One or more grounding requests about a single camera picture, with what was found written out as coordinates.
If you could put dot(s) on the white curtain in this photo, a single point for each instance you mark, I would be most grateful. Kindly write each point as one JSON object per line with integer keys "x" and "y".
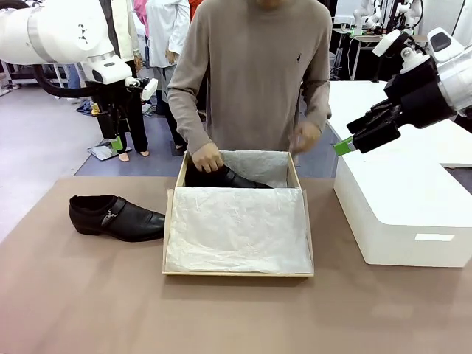
{"x": 462, "y": 18}

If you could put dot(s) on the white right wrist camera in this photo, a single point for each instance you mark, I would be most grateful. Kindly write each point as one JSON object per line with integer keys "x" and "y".
{"x": 387, "y": 41}

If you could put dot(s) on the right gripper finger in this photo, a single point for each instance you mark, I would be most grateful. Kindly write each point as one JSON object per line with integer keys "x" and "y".
{"x": 376, "y": 116}
{"x": 376, "y": 138}

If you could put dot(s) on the white tissue wrapping paper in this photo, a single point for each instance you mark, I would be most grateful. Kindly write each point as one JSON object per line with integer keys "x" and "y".
{"x": 239, "y": 228}

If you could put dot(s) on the mannequin in white shirt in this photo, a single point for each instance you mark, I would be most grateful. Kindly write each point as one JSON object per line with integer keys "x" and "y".
{"x": 162, "y": 37}

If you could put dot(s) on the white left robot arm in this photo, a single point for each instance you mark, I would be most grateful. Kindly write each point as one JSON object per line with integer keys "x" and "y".
{"x": 55, "y": 33}

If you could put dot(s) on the white frame lab table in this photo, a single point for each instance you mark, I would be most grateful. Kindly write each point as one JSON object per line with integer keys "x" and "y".
{"x": 11, "y": 79}

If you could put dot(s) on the clothes pile on floor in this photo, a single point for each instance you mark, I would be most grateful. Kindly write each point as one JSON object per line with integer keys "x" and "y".
{"x": 88, "y": 107}

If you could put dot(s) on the person's right forearm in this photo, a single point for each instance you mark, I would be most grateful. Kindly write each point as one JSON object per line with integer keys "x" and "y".
{"x": 188, "y": 121}

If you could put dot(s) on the pink hanging garment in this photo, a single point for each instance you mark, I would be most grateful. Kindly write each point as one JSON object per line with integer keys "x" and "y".
{"x": 142, "y": 18}

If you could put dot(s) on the mannequin in cream jacket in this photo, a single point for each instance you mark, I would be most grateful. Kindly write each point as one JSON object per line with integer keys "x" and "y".
{"x": 136, "y": 121}

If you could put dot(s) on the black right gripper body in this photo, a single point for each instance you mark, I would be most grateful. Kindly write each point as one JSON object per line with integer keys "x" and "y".
{"x": 420, "y": 96}

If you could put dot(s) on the person's right hand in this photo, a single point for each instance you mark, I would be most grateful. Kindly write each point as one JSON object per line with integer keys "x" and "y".
{"x": 208, "y": 158}

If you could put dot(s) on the person's left forearm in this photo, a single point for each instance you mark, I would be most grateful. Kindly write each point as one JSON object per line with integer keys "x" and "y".
{"x": 317, "y": 107}

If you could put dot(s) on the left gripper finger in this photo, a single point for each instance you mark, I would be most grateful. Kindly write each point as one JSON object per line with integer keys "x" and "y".
{"x": 117, "y": 127}
{"x": 104, "y": 125}

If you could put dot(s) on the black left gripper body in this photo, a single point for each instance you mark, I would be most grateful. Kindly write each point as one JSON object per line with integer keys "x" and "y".
{"x": 108, "y": 96}

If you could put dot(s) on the person's left hand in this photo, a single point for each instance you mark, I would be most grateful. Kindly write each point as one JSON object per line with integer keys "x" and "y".
{"x": 305, "y": 136}

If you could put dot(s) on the grey top lab table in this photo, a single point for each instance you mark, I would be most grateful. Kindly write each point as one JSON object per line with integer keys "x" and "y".
{"x": 363, "y": 40}

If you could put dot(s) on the black vertical pole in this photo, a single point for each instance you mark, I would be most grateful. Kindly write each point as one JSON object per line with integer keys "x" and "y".
{"x": 387, "y": 14}

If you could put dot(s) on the person in beige sweater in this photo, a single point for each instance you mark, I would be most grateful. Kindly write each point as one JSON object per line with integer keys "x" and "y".
{"x": 258, "y": 73}

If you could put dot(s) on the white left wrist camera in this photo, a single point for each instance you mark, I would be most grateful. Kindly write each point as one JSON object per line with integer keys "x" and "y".
{"x": 150, "y": 88}

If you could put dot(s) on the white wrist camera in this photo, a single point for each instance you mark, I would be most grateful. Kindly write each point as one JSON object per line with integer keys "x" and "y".
{"x": 387, "y": 41}
{"x": 150, "y": 88}

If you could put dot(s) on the grey sheet on floor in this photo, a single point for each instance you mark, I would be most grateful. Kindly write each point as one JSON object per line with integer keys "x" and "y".
{"x": 101, "y": 152}

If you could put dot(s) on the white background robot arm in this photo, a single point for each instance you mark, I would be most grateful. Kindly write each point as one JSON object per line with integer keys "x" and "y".
{"x": 411, "y": 13}
{"x": 365, "y": 14}

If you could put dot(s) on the brown cardboard shoe box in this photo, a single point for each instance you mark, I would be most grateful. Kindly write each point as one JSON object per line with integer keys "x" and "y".
{"x": 181, "y": 177}

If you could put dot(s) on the white pedestal block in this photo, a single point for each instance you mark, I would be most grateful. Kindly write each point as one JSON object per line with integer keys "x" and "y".
{"x": 405, "y": 191}

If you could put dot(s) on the black leather buckle shoe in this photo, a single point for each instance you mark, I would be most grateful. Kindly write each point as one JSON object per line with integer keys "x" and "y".
{"x": 239, "y": 182}
{"x": 121, "y": 225}

